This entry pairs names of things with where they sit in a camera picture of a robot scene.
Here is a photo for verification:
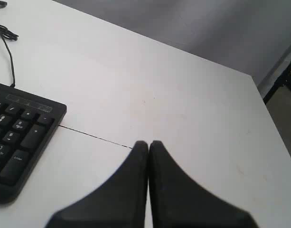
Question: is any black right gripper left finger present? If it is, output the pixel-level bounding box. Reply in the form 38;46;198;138
46;141;148;228

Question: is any black metal frame leg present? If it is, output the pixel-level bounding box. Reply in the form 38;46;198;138
263;62;291;105

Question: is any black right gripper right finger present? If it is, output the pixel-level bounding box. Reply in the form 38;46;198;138
149;141;258;228

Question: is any black acer keyboard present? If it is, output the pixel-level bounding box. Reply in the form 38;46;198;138
0;84;66;204

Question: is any grey backdrop cloth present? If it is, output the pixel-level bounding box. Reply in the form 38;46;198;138
62;0;291;84

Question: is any black keyboard usb cable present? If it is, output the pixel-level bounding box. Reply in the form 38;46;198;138
0;0;19;87

